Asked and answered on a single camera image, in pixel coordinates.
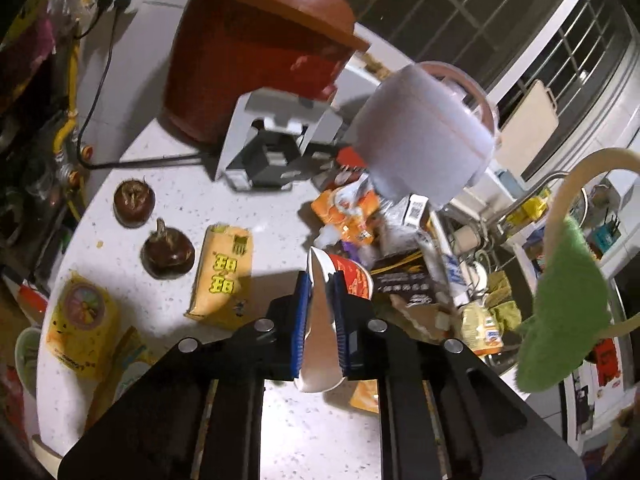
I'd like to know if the yellow packet with round print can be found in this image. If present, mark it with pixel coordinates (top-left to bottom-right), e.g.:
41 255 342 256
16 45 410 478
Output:
44 271 119 382

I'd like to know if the yellow packet with green print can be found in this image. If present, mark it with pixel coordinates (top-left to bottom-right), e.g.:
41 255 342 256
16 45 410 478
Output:
184 223 254 331

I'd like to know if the white and black device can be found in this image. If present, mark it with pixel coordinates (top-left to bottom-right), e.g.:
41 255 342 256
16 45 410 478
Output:
214 88 346 192

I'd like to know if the beige cutting board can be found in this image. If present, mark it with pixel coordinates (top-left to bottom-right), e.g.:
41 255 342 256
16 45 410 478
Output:
492 79 560 177

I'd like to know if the white tube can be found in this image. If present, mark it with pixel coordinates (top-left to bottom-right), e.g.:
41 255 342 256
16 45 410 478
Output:
417 232 474 307

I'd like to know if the yellow crumpled wrapper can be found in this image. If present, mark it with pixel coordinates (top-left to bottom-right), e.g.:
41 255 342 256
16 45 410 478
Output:
89 326 157 432

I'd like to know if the green fuzzy cloth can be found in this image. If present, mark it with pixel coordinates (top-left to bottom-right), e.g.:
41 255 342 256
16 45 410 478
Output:
515 216 612 394

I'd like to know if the beige curved band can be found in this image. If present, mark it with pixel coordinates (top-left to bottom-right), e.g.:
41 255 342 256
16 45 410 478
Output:
544 147 640 341

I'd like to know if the brown clay cooker pot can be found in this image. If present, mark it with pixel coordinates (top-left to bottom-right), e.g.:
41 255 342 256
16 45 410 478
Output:
162 0 371 144

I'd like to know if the orange snack packet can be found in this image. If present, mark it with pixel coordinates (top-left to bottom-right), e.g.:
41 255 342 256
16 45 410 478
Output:
310 174 382 247

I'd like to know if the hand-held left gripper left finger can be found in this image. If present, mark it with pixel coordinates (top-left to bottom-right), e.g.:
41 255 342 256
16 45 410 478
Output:
57 270 313 480

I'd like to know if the tape roll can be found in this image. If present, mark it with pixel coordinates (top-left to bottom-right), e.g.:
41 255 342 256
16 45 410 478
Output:
31 434 67 462

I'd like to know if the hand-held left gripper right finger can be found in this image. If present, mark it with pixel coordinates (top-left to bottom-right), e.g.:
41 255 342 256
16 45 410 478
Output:
327 270 586 480

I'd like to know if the green bowl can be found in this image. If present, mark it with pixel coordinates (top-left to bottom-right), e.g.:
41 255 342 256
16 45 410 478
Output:
14 327 44 397

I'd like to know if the black printed box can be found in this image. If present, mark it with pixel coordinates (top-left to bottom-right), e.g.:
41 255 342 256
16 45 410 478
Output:
372 254 442 307

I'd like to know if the dark brown round fruit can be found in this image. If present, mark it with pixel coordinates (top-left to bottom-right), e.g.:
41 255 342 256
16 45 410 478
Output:
139 218 196 279
112 177 156 229

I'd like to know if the red paper noodle cup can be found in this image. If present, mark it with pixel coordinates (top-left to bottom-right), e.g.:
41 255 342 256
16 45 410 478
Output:
294 247 377 394

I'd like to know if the steel sink faucet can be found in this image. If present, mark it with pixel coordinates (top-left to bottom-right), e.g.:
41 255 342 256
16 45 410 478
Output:
479 171 572 223

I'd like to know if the pale pink rice cooker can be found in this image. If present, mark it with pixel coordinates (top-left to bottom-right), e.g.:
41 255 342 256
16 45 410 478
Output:
350 60 501 209

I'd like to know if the yellow snack packet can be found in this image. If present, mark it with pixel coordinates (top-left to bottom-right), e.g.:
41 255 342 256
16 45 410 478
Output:
459 300 506 357

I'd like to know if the black power cable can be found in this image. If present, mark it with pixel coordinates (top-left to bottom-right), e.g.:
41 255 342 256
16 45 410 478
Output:
74 0 202 171

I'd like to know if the yellow gas pipe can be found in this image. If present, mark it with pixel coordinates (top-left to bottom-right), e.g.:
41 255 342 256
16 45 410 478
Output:
51 0 103 213

